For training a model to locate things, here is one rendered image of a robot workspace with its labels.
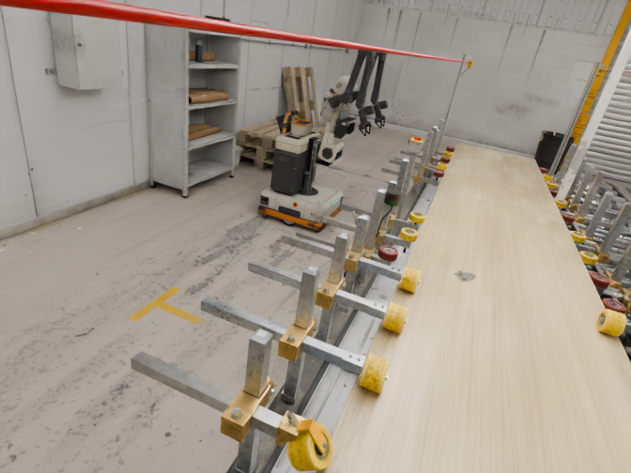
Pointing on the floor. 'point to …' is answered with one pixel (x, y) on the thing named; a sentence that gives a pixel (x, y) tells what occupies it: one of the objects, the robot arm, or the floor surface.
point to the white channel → (596, 117)
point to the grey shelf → (169, 136)
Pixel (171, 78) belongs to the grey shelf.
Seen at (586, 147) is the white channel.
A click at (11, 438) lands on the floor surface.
